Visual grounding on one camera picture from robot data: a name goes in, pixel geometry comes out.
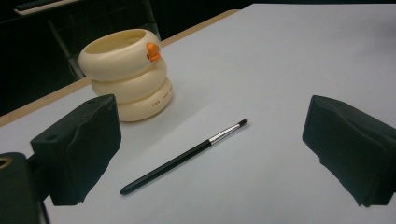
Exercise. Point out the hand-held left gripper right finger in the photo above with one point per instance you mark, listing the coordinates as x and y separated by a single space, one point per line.
351 146

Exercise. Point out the cream ringed pen holder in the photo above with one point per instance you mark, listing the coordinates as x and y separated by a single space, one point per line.
127 73

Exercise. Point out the black makeup brush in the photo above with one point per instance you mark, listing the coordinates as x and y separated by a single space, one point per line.
183 156

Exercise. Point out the dark metal stand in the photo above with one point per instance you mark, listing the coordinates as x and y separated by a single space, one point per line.
63 46

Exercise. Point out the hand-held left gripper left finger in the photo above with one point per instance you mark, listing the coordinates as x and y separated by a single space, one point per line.
77 149

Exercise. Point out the dark flat device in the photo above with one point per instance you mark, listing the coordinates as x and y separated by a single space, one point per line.
40 5

